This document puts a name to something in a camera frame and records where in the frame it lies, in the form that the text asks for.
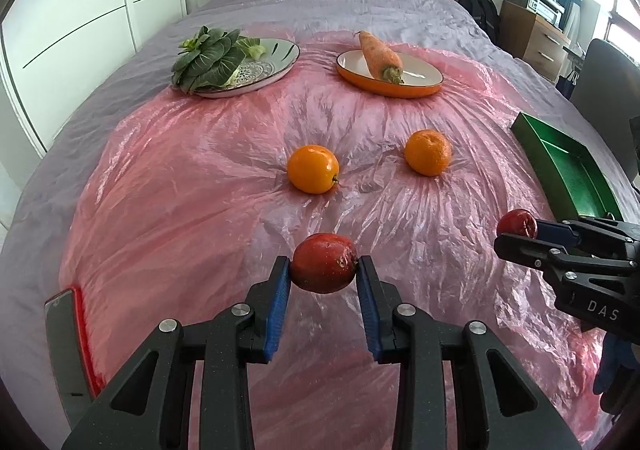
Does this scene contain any orange oval dish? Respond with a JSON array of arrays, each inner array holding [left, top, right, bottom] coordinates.
[[336, 50, 444, 98]]

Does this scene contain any black backpack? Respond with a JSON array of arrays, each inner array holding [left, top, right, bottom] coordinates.
[[458, 0, 500, 44]]

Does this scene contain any carrot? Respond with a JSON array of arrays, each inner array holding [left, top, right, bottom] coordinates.
[[358, 30, 404, 84]]

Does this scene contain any red cased smartphone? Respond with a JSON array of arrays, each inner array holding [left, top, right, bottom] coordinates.
[[44, 285, 104, 428]]

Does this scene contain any wooden drawer cabinet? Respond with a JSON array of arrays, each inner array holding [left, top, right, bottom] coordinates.
[[498, 0, 570, 84]]

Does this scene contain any grey patterned plate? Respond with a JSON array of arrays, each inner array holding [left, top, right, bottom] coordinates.
[[195, 38, 300, 98]]

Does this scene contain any white wardrobe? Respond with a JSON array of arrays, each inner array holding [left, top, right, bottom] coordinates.
[[1, 0, 186, 154]]

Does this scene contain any small orange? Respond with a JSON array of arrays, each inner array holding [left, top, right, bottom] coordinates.
[[286, 144, 340, 194]]

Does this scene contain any purple bed sheet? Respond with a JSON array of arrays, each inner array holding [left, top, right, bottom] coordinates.
[[1, 0, 639, 449]]

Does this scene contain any green rectangular tray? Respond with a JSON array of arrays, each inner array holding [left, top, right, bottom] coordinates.
[[511, 113, 623, 221]]

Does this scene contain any pink plastic sheet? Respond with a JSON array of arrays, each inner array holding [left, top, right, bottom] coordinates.
[[60, 32, 601, 441]]

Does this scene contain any blue gloved right hand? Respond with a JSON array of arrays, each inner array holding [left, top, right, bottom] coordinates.
[[592, 333, 639, 415]]

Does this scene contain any red fruit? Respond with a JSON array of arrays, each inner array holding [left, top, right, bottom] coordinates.
[[291, 233, 357, 294], [497, 208, 538, 239]]

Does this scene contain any green leafy bok choy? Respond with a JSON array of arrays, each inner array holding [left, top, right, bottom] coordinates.
[[171, 26, 267, 94]]

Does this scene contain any grey office chair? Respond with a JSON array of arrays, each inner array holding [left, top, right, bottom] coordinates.
[[570, 39, 640, 181]]

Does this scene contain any mandarin orange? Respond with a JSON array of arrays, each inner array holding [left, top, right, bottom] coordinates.
[[404, 129, 452, 177]]

